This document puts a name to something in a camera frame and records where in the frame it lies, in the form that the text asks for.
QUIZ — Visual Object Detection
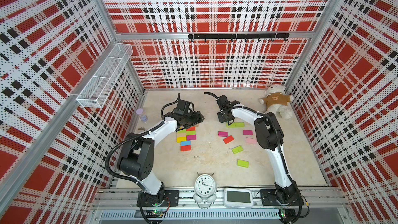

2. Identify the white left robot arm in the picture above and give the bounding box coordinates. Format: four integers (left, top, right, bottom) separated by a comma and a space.
105, 94, 205, 206

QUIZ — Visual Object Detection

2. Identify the white wire mesh basket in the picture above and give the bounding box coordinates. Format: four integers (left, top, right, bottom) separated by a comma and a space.
77, 43, 132, 108

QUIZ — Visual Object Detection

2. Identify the purple sand hourglass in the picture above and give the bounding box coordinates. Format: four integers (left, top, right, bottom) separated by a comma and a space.
136, 108, 148, 122

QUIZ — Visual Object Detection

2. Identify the light green block top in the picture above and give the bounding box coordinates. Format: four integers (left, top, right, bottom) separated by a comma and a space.
234, 122, 245, 128
226, 122, 236, 128

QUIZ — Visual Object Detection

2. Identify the white twin-bell alarm clock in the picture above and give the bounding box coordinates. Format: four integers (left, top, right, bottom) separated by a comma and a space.
193, 174, 217, 209

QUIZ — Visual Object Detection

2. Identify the pink block right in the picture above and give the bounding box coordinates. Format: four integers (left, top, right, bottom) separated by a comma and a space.
246, 138, 258, 145

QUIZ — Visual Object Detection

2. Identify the blue rectangular block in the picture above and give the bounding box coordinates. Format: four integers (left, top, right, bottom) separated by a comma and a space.
180, 141, 191, 146

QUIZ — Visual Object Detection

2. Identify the magenta rectangular block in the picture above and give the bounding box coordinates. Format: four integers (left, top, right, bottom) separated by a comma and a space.
186, 135, 197, 141

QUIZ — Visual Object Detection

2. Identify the black wall hook rail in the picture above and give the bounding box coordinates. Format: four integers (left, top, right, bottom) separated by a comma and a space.
188, 33, 290, 41

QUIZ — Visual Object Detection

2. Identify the white teddy bear brown shirt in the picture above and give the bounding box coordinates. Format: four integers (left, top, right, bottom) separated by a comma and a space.
259, 85, 294, 119

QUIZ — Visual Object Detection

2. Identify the white digital clock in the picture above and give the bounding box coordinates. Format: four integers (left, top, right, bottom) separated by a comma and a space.
223, 188, 254, 208

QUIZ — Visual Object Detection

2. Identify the yellow rectangular block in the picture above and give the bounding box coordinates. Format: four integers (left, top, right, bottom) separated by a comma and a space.
176, 136, 187, 143

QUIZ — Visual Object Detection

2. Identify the natural wood rectangular block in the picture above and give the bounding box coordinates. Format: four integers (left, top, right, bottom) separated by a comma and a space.
176, 132, 186, 138

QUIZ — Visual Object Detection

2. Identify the red block front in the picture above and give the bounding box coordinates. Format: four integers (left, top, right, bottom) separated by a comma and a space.
180, 145, 191, 151

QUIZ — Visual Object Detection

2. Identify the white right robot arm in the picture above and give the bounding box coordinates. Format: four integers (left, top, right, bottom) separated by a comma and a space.
205, 92, 303, 206

